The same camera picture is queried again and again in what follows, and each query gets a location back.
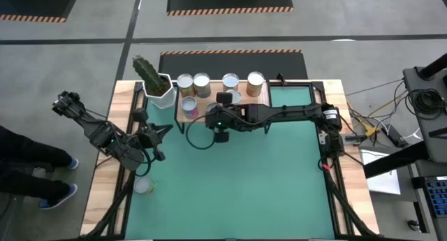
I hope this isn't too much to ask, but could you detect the black cable coil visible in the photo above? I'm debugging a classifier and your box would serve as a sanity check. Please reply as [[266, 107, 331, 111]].
[[406, 88, 447, 117]]

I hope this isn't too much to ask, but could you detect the pink chicken soup can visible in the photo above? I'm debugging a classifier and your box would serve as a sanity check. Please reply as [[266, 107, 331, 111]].
[[180, 96, 200, 120]]

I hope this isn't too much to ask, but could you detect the orange yellow food can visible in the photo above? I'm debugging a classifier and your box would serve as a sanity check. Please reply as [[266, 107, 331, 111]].
[[221, 72, 240, 92]]

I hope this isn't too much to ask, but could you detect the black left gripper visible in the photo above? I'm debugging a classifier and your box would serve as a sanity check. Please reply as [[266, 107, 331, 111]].
[[132, 107, 174, 161]]

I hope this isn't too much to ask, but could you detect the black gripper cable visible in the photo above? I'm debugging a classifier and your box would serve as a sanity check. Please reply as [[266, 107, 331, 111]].
[[184, 113, 217, 151]]

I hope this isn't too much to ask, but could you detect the orange green beans can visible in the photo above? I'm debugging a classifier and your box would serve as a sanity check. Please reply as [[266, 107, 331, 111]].
[[176, 73, 196, 98]]

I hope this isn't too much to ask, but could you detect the black power strip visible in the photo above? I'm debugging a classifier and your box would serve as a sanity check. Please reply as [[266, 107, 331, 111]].
[[382, 124, 408, 149]]

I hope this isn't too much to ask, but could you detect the green cactus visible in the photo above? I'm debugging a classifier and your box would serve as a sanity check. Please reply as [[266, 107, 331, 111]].
[[131, 54, 164, 94]]

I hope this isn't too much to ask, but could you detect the blue peas can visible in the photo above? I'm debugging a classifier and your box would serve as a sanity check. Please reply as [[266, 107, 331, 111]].
[[193, 72, 212, 98]]

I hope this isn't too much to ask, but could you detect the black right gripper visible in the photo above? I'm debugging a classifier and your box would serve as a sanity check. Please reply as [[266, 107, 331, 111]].
[[204, 92, 245, 144]]

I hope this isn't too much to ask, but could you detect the black striped-edge floor mat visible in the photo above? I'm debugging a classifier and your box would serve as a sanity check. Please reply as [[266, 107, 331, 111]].
[[166, 0, 295, 17], [0, 0, 79, 24], [158, 48, 309, 81]]

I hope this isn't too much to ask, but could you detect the yellow cable plug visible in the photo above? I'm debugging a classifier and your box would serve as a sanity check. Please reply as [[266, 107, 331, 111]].
[[356, 117, 381, 137]]

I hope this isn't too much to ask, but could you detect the green label can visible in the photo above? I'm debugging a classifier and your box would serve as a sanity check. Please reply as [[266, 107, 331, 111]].
[[133, 176, 156, 196]]

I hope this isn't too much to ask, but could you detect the small black caster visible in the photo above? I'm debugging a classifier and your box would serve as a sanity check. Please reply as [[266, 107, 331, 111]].
[[406, 219, 423, 233]]

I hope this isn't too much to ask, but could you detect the black diagonal bar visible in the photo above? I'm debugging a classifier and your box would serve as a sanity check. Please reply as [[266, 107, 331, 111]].
[[362, 139, 432, 179]]

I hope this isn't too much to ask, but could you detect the black aluminium table frame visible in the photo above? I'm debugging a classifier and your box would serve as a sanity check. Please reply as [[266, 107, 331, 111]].
[[79, 79, 381, 241]]

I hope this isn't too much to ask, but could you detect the person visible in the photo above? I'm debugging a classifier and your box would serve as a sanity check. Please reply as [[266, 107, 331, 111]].
[[0, 124, 80, 210]]

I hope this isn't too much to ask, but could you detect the backlit keyboard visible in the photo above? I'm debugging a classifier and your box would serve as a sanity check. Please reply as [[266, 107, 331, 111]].
[[423, 176, 447, 219]]

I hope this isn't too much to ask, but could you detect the orange pineapple can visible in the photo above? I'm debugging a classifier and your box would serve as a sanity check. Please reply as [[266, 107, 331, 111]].
[[246, 71, 266, 98]]

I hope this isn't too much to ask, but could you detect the white paper sheet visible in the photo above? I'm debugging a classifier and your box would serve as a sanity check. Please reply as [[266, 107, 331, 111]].
[[359, 150, 402, 196]]

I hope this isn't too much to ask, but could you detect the grey equipment cart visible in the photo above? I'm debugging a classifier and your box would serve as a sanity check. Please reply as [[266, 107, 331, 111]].
[[401, 52, 447, 165]]

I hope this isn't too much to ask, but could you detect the green table mat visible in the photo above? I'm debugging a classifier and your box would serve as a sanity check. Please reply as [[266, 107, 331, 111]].
[[124, 85, 337, 240]]

